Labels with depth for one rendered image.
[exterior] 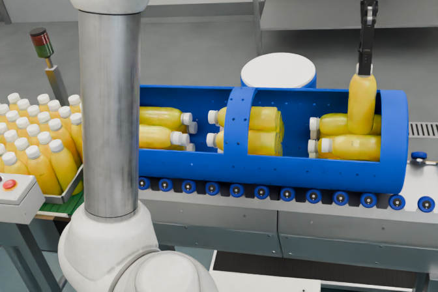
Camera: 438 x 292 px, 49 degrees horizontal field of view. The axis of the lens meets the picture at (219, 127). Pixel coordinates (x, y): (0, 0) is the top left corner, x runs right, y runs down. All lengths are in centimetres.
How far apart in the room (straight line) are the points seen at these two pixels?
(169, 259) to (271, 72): 112
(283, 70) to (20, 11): 417
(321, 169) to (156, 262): 60
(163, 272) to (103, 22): 41
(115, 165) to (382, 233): 87
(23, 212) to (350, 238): 93
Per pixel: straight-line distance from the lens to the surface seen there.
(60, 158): 159
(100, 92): 81
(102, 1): 77
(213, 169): 136
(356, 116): 133
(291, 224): 148
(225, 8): 483
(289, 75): 181
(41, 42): 197
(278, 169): 132
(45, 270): 177
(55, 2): 541
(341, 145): 133
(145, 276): 84
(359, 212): 145
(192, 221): 155
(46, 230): 170
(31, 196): 149
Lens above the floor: 197
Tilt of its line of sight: 37 degrees down
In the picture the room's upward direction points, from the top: 8 degrees counter-clockwise
